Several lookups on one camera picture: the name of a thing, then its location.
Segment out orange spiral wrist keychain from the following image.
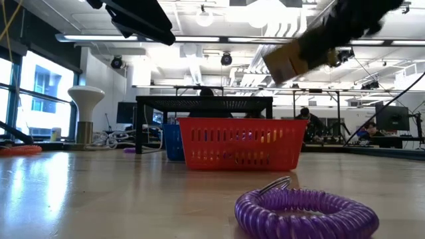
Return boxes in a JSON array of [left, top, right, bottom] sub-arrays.
[[0, 144, 43, 157]]

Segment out black perforated metal shelf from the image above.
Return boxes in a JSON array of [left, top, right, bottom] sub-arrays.
[[135, 95, 274, 155]]

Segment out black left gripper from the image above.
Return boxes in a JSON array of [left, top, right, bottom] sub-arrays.
[[85, 0, 176, 46]]

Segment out blue plastic basket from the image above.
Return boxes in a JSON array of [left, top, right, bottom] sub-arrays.
[[162, 123, 187, 163]]

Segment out black office desk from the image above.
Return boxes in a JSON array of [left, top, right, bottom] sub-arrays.
[[371, 135, 425, 149]]

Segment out red plastic basket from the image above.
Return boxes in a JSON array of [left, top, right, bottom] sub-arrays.
[[178, 117, 309, 172]]

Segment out white round ceiling lamp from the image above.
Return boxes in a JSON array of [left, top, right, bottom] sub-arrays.
[[195, 8, 215, 28]]

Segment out black thin metal rack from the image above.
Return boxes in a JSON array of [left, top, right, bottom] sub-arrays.
[[132, 84, 425, 147]]

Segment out black ceiling track lights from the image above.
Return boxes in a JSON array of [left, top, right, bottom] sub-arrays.
[[337, 48, 355, 66]]

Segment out yellow green crayon box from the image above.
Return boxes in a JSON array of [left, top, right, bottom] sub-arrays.
[[262, 39, 339, 85]]

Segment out black computer monitor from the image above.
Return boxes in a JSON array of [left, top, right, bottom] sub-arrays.
[[375, 104, 411, 132], [116, 102, 137, 125]]

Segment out linear ceiling light bar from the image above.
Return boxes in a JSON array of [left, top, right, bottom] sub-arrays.
[[54, 32, 425, 47]]

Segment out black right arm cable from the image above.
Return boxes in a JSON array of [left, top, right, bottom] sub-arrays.
[[343, 70, 425, 147]]

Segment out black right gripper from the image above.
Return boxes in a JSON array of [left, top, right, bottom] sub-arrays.
[[298, 0, 404, 70]]

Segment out white mushroom lamp brass base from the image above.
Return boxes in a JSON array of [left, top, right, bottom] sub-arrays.
[[67, 85, 106, 150]]

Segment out person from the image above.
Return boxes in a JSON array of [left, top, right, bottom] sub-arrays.
[[357, 121, 383, 142], [295, 106, 325, 144], [188, 86, 234, 119]]

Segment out white lamp cable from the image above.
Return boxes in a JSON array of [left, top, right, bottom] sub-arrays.
[[89, 124, 164, 150]]

